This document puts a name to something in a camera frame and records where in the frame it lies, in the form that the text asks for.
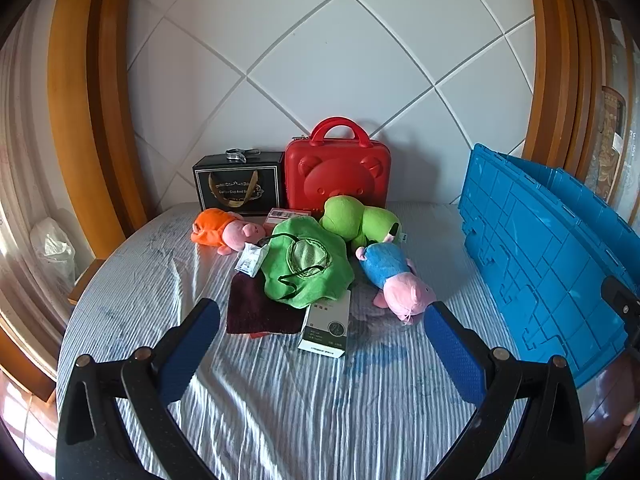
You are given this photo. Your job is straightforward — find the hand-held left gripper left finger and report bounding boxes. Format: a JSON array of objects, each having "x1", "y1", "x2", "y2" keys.
[{"x1": 55, "y1": 298, "x2": 221, "y2": 480}]

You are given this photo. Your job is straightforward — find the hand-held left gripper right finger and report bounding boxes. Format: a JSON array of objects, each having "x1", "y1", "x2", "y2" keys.
[{"x1": 422, "y1": 301, "x2": 586, "y2": 480}]

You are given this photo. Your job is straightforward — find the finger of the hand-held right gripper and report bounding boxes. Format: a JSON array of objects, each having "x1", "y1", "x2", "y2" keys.
[{"x1": 601, "y1": 275, "x2": 640, "y2": 353}]

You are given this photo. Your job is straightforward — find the blue pig plush toy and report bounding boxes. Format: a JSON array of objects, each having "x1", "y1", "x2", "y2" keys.
[{"x1": 355, "y1": 241, "x2": 438, "y2": 328}]

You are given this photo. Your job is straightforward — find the blue plastic crate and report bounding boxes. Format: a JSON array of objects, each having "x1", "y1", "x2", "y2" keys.
[{"x1": 457, "y1": 143, "x2": 632, "y2": 391}]

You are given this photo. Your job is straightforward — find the green frog plush toy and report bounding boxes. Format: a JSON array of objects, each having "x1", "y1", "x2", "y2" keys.
[{"x1": 319, "y1": 195, "x2": 408, "y2": 250}]

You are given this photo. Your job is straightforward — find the dark red towel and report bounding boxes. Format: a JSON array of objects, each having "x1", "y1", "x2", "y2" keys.
[{"x1": 226, "y1": 276, "x2": 313, "y2": 336}]

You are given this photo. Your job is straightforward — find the white paper tag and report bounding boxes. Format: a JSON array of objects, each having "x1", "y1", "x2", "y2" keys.
[{"x1": 235, "y1": 241, "x2": 268, "y2": 278}]

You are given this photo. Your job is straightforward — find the orange pig plush toy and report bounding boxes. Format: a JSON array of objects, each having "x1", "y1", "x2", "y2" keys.
[{"x1": 190, "y1": 207, "x2": 268, "y2": 256}]

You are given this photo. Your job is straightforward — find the wooden nightstand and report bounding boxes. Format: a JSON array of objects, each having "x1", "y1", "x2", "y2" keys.
[{"x1": 67, "y1": 257, "x2": 107, "y2": 306}]

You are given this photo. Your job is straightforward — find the green cloth hat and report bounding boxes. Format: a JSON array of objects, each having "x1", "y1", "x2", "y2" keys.
[{"x1": 260, "y1": 215, "x2": 356, "y2": 311}]

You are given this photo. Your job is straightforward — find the white cardboard box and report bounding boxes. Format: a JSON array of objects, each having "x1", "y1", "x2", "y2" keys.
[{"x1": 297, "y1": 287, "x2": 352, "y2": 359}]

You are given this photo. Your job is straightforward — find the small pink barcode box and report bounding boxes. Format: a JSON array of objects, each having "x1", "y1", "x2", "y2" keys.
[{"x1": 264, "y1": 207, "x2": 313, "y2": 223}]

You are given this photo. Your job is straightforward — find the clear plastic bag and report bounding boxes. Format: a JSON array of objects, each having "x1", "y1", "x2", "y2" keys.
[{"x1": 29, "y1": 217, "x2": 76, "y2": 286}]

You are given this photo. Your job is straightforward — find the black gift box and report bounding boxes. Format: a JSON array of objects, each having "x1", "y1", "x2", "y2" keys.
[{"x1": 193, "y1": 151, "x2": 286, "y2": 217}]

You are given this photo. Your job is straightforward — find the patterned cloth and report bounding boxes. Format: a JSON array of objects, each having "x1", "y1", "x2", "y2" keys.
[{"x1": 585, "y1": 85, "x2": 632, "y2": 211}]

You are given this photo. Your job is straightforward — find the red bear suitcase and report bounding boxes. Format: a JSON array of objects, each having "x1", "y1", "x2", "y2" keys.
[{"x1": 284, "y1": 116, "x2": 392, "y2": 213}]

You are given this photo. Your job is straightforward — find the sheer window curtain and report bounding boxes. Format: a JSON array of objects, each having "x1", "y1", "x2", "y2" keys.
[{"x1": 0, "y1": 15, "x2": 91, "y2": 341}]

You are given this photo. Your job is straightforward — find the wooden headboard frame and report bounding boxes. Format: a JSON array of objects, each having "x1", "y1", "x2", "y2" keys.
[
  {"x1": 520, "y1": 0, "x2": 621, "y2": 196},
  {"x1": 47, "y1": 0, "x2": 151, "y2": 261}
]

